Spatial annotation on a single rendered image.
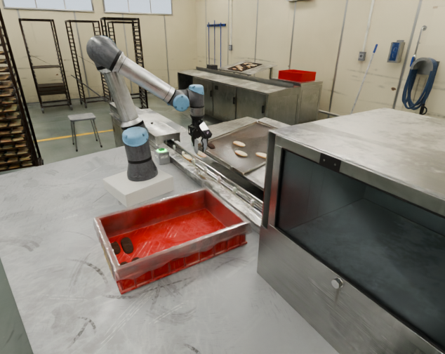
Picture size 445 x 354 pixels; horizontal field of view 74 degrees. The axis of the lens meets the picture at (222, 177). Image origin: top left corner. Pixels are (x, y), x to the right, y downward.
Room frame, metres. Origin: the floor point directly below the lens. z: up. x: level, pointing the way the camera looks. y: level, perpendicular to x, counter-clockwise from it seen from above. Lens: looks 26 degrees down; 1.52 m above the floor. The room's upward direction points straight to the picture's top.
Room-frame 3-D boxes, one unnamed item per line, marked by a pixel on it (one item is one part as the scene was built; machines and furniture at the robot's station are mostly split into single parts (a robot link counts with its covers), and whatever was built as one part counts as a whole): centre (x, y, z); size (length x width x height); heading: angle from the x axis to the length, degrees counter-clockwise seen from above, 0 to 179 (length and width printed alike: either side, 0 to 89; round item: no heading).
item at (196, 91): (1.56, 0.14, 1.24); 0.09 x 0.08 x 0.11; 105
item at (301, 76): (5.12, -1.21, 0.93); 0.51 x 0.36 x 0.13; 37
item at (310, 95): (5.12, -1.21, 0.44); 0.70 x 0.55 x 0.87; 33
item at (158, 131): (2.44, 0.71, 0.89); 1.25 x 0.18 x 0.09; 33
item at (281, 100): (5.74, -0.33, 0.51); 3.00 x 1.26 x 1.03; 33
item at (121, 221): (0.90, 0.18, 0.87); 0.49 x 0.34 x 0.10; 122
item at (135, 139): (1.35, 0.41, 1.05); 0.13 x 0.12 x 0.14; 15
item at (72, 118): (4.23, 2.04, 0.23); 0.36 x 0.36 x 0.46; 32
